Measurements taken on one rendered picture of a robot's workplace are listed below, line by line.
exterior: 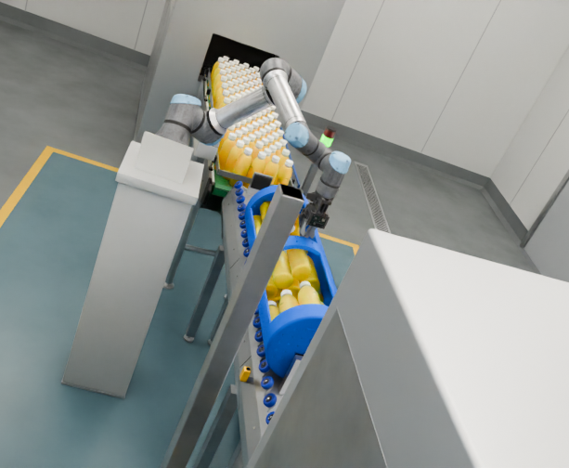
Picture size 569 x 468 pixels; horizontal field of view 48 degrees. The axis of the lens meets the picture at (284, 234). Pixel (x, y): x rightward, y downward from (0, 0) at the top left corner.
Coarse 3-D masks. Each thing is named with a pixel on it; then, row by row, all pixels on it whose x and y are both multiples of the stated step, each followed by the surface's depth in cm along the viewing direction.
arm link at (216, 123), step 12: (300, 84) 250; (252, 96) 257; (264, 96) 254; (300, 96) 252; (228, 108) 262; (240, 108) 259; (252, 108) 258; (264, 108) 258; (216, 120) 265; (228, 120) 263; (240, 120) 264; (204, 132) 267; (216, 132) 267; (204, 144) 275
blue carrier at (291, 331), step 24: (264, 192) 269; (288, 240) 236; (312, 240) 240; (264, 312) 215; (288, 312) 203; (312, 312) 201; (264, 336) 209; (288, 336) 202; (312, 336) 204; (288, 360) 208
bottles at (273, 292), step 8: (256, 216) 272; (256, 224) 267; (256, 232) 262; (272, 280) 234; (296, 280) 238; (272, 288) 233; (288, 288) 234; (296, 288) 235; (320, 288) 244; (272, 296) 235; (280, 296) 237; (296, 296) 237; (320, 296) 238; (272, 304) 225; (272, 312) 219
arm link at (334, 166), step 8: (336, 152) 223; (328, 160) 224; (336, 160) 220; (344, 160) 220; (320, 168) 227; (328, 168) 223; (336, 168) 221; (344, 168) 221; (328, 176) 223; (336, 176) 222; (328, 184) 224; (336, 184) 224
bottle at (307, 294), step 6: (300, 288) 223; (306, 288) 218; (312, 288) 219; (300, 294) 217; (306, 294) 215; (312, 294) 215; (300, 300) 216; (306, 300) 213; (312, 300) 212; (318, 300) 215
